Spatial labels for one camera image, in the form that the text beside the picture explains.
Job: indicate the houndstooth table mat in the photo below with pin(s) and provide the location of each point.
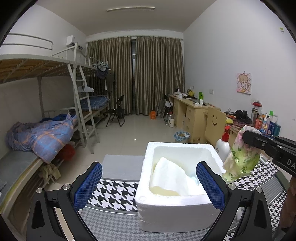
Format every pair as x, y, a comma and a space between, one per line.
122, 207

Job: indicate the anime girl wall poster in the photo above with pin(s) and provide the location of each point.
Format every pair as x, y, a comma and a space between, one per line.
244, 83

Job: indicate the brown curtains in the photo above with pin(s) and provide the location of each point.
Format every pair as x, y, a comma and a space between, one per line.
156, 70

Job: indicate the white pump lotion bottle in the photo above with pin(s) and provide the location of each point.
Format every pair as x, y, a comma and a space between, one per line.
222, 146

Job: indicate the ceiling tube light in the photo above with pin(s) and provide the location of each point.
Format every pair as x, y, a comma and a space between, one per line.
149, 8

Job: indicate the printed plastic bag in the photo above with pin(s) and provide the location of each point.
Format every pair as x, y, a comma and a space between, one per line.
242, 157

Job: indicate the blue waste bin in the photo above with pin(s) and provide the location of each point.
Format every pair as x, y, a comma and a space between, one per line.
182, 137

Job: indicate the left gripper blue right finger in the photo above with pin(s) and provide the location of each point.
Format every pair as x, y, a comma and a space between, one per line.
213, 185

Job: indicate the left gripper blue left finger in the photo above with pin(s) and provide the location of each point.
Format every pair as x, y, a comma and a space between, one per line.
85, 184

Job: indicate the blue plaid quilt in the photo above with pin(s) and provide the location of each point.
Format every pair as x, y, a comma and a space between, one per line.
45, 139

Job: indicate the white air conditioner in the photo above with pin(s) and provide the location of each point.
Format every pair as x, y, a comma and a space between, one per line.
70, 41

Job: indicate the toiletry bottles cluster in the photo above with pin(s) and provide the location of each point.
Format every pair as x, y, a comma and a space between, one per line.
266, 123

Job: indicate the wooden smiley chair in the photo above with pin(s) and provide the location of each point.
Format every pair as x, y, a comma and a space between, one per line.
216, 121

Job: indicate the light wooden desk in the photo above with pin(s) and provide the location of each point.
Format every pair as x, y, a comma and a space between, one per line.
191, 118

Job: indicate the black folding chair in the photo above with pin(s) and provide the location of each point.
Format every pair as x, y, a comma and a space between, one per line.
117, 112

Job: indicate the orange floor container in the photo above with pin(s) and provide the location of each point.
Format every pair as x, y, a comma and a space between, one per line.
153, 115

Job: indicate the white styrofoam box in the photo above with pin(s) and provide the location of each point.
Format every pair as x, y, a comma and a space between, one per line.
170, 197

